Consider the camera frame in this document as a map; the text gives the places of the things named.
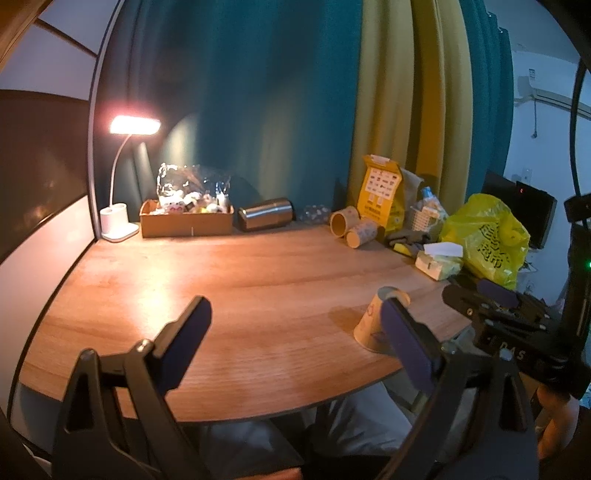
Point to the yellow paper bag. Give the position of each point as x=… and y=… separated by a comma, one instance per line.
x=381, y=189

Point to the white air conditioner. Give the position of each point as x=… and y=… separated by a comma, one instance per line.
x=549, y=90

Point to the small blue-capped bottle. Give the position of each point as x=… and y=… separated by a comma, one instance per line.
x=427, y=194

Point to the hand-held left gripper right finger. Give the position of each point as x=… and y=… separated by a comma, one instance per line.
x=406, y=341

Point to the white plastic basket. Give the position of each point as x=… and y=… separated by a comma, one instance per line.
x=427, y=219

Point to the white wall socket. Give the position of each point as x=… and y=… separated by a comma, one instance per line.
x=525, y=175

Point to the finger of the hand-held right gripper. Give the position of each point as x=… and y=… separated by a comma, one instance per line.
x=496, y=291
x=461, y=300

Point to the person's white pants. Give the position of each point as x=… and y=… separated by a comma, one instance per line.
x=360, y=424

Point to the black monitor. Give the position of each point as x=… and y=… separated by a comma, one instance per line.
x=531, y=207

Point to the teal curtain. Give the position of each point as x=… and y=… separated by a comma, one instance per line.
x=240, y=101

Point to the clear plastic snack bag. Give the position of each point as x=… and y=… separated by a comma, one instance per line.
x=194, y=189

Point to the tissue pack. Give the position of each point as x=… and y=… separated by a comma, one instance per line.
x=438, y=261

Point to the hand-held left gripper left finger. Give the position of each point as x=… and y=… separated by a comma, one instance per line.
x=184, y=344

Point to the cardboard box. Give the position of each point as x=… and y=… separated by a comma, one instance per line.
x=187, y=224

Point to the yellow plastic bag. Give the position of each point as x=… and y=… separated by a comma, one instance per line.
x=489, y=240

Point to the white desk lamp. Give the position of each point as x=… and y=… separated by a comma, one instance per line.
x=121, y=221

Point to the person's right hand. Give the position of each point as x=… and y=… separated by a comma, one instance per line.
x=556, y=415

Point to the stainless steel tumbler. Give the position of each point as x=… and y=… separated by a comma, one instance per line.
x=265, y=213

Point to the dark grey gloves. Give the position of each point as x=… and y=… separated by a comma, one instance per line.
x=408, y=240

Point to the white paper cup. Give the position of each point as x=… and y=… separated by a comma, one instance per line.
x=374, y=325

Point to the patterned paper cup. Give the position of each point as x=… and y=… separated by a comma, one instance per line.
x=342, y=220
x=364, y=232

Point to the yellow curtain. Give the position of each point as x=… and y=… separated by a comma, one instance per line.
x=406, y=92

